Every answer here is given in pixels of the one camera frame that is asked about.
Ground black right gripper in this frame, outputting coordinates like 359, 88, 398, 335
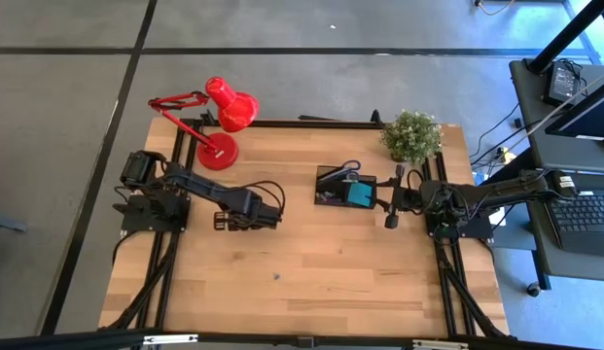
374, 163, 424, 230

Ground blue sticky note pad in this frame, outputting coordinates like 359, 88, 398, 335
346, 181, 376, 208

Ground blue-handled scissors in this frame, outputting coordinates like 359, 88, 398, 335
319, 159, 363, 183

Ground black mesh desk organizer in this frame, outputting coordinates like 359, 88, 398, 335
313, 164, 379, 211

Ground green potted plant black pot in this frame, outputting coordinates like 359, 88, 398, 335
378, 109, 443, 165

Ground red desk lamp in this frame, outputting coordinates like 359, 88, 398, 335
147, 76, 262, 171

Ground dark grey side desk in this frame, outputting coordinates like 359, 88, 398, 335
508, 57, 604, 283

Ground black laptop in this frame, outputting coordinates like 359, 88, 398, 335
543, 189, 604, 258

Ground black power adapter box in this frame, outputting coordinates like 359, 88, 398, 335
543, 61, 584, 107

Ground black monitor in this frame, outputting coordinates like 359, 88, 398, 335
544, 77, 604, 143

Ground black slanted pole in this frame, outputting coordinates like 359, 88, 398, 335
526, 0, 604, 75

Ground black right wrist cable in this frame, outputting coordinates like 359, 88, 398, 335
405, 168, 425, 193

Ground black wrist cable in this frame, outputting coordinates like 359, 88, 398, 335
246, 180, 287, 218
405, 168, 425, 193

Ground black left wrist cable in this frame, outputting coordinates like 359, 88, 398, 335
246, 180, 287, 218

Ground black aluminium table frame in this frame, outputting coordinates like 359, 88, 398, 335
0, 110, 594, 350

